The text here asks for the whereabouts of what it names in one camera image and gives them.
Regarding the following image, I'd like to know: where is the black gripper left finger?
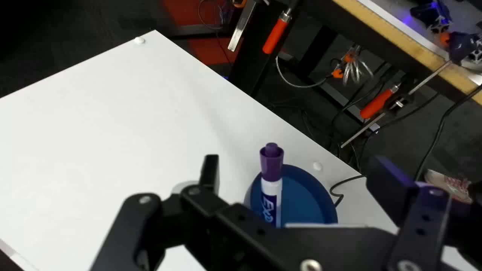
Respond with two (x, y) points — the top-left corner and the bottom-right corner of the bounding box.
(90, 154), (323, 271)

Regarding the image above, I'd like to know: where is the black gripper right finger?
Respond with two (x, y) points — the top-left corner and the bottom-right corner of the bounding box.
(373, 155), (482, 271)

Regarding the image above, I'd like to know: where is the purple dry erase marker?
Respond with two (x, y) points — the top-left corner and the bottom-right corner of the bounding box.
(260, 142), (287, 231)

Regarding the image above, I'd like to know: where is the blue plastic cup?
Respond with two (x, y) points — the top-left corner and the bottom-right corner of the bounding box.
(245, 164), (340, 231)

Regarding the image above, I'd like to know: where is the pink and white shoe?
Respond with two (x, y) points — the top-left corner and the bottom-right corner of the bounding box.
(425, 169), (477, 205)

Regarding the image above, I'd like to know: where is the thin metal rod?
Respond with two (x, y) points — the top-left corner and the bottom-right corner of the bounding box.
(340, 62), (451, 149)

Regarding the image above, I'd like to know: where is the orange clip with metal rings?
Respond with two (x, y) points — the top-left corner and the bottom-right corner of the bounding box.
(331, 44), (376, 84)

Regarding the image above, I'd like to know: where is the blue toy robot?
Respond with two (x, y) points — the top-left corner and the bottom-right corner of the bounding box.
(410, 0), (482, 71)

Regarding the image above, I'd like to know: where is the red box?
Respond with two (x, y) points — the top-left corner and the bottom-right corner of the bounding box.
(160, 0), (239, 66)

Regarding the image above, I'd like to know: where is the silver metal bar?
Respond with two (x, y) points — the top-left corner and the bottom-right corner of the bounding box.
(227, 0), (258, 53)

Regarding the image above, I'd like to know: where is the thin black cable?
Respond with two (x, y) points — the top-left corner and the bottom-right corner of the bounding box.
(329, 173), (367, 208)

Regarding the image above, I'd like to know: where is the thick black floor cable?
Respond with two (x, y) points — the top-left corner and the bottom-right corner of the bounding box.
(413, 84), (482, 182)

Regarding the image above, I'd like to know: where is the grey curved cable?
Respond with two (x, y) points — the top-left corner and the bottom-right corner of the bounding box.
(273, 53), (329, 91)

